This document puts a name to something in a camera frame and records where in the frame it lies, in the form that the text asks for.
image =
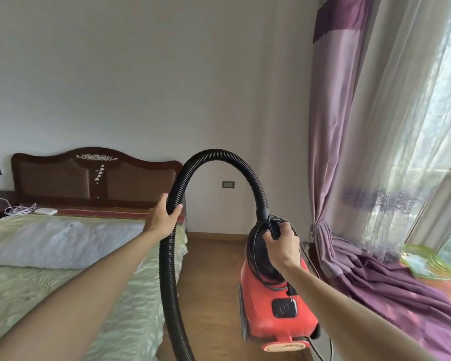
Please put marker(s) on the white flat charger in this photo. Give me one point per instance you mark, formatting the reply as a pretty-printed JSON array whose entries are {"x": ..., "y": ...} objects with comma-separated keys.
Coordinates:
[{"x": 45, "y": 212}]

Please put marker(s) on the brown carved bed headboard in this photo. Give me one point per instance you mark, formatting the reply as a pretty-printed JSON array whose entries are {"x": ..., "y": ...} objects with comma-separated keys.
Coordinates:
[{"x": 60, "y": 180}]

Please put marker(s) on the person's right hand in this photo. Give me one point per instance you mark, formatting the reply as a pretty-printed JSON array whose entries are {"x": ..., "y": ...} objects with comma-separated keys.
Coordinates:
[{"x": 285, "y": 251}]

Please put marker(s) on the purple striped curtain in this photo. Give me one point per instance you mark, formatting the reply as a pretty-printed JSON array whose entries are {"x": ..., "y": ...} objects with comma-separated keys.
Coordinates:
[{"x": 330, "y": 109}]

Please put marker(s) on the red vacuum cleaner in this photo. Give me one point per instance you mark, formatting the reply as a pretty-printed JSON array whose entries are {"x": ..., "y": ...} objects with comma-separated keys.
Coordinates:
[{"x": 263, "y": 297}]

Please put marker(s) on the person's right forearm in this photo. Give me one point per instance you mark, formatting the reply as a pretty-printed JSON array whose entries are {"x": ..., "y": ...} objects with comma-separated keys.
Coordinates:
[{"x": 342, "y": 315}]

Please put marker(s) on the white sheer curtain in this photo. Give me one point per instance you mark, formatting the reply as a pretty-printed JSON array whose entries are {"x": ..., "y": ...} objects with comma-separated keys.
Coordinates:
[{"x": 398, "y": 109}]

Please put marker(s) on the person's left hand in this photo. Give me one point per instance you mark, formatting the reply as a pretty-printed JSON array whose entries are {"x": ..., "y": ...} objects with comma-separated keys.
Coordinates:
[{"x": 161, "y": 219}]

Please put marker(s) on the person's left forearm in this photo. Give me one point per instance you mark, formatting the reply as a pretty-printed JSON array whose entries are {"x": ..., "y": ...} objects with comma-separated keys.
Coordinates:
[{"x": 79, "y": 297}]

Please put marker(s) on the green plastic bag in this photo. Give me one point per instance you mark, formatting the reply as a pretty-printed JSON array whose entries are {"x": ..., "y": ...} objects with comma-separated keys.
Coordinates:
[{"x": 428, "y": 265}]

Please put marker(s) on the white fluffy pillow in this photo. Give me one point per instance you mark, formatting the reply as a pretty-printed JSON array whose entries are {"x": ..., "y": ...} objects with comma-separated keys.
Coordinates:
[{"x": 60, "y": 242}]

